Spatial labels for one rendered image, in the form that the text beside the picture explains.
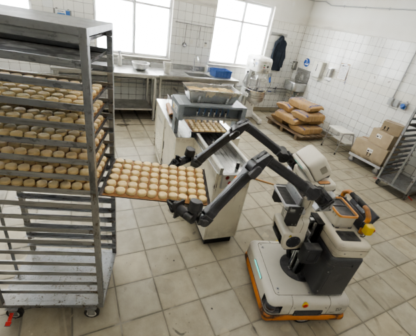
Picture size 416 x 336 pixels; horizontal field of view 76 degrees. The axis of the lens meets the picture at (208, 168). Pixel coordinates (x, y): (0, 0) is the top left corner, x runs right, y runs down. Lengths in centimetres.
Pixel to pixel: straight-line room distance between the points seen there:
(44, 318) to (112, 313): 44
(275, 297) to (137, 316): 100
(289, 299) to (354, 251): 58
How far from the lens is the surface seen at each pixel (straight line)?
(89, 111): 125
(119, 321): 223
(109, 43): 163
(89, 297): 218
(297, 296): 224
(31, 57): 130
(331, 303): 237
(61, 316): 232
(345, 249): 199
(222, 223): 255
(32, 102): 135
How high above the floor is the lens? 192
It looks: 29 degrees down
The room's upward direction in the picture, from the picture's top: 10 degrees clockwise
